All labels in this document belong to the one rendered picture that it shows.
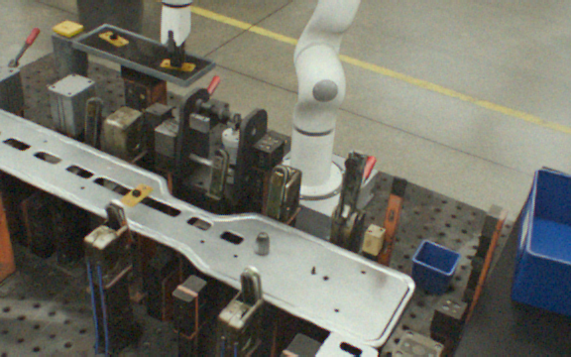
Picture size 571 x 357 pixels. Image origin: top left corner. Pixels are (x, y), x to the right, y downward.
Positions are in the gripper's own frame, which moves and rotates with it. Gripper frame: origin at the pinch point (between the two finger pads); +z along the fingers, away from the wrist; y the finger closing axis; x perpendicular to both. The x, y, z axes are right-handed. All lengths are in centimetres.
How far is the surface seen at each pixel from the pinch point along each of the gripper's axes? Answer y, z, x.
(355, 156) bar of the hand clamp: 34, -2, 50
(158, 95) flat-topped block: -2.1, 13.7, -6.4
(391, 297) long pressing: 52, 19, 62
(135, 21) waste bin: -228, 105, -103
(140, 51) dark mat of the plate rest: -4.8, 2.6, -12.0
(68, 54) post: -7.7, 8.7, -34.0
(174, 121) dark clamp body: 12.9, 11.0, 3.3
